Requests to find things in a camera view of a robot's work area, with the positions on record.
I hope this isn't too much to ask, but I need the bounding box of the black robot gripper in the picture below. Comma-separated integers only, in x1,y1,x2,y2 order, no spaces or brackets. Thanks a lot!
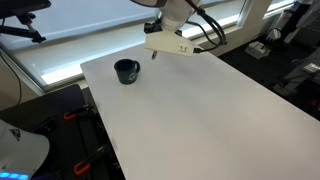
144,19,182,36

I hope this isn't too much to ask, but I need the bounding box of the red sharpie marker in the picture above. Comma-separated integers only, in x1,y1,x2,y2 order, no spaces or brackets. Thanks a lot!
151,51,158,60

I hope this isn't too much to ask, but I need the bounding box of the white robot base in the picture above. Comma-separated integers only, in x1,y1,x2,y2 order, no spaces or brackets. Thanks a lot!
0,120,50,180

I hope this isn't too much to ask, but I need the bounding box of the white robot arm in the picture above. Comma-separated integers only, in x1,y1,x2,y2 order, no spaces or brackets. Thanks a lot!
131,0,202,34

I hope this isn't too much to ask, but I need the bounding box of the dark blue ceramic mug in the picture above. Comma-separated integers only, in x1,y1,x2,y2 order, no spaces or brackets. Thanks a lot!
114,59,140,85

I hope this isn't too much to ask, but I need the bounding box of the white device on floor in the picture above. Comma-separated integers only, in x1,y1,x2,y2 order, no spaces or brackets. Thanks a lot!
245,41,270,59

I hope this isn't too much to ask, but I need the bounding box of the black side table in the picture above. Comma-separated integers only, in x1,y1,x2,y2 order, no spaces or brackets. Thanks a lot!
0,85,126,180

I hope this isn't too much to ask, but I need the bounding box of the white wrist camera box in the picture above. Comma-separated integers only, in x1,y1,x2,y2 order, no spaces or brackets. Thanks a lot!
145,31,194,56

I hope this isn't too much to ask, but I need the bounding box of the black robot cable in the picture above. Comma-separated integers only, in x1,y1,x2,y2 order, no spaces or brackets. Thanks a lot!
184,0,228,54

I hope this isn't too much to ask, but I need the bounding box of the upper orange-handled black clamp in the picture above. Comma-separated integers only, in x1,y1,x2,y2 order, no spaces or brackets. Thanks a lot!
63,104,94,121

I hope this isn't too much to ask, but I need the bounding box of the orange-handled black clamp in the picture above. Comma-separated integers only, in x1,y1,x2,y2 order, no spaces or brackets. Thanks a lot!
63,104,94,121
73,144,108,176

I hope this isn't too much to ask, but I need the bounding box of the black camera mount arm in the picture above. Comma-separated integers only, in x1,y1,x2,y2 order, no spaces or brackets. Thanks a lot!
0,0,51,43

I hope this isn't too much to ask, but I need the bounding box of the black wall cable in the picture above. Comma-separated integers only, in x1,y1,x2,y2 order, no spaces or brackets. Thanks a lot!
0,53,23,108

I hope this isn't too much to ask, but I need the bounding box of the lower orange-handled black clamp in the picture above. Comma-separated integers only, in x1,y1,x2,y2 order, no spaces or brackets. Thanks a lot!
73,144,108,176

